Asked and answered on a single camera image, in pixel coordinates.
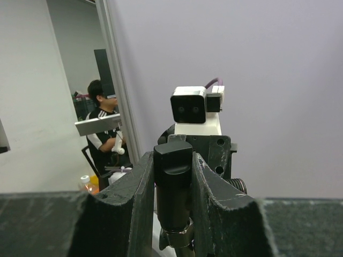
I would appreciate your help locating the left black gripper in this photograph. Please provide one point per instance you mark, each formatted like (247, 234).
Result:
(216, 151)

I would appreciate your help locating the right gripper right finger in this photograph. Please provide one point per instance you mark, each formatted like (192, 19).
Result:
(228, 222)

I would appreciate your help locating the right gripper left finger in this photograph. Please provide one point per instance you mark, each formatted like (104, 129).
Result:
(117, 221)

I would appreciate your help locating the black T-shaped fitting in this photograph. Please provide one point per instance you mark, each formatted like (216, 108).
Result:
(176, 207)

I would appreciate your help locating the orange juice bottle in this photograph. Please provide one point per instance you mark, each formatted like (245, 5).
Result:
(89, 184)

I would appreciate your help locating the person in black shirt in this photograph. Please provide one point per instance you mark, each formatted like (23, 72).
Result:
(106, 149)

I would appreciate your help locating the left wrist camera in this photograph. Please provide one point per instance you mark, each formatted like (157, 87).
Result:
(196, 110)

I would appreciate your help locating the aluminium rail frame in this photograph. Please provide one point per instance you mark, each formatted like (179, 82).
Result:
(108, 30)

